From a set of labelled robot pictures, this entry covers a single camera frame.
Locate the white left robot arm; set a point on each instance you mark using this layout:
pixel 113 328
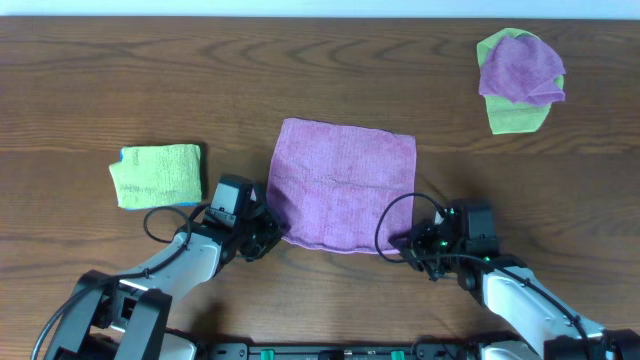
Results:
pixel 125 316

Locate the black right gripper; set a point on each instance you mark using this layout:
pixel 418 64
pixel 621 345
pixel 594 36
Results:
pixel 417 238

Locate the light green cloth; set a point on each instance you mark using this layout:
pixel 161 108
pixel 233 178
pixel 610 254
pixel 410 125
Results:
pixel 505 117

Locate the folded green cloth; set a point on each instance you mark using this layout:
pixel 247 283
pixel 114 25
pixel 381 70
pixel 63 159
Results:
pixel 157 175

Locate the purple crumpled cloth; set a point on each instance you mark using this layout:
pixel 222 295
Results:
pixel 523 70

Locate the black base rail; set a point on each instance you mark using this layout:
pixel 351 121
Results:
pixel 429 350

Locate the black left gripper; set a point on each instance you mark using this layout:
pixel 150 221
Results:
pixel 267 230

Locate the pink microfiber cloth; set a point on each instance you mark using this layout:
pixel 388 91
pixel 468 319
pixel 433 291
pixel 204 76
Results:
pixel 342 189

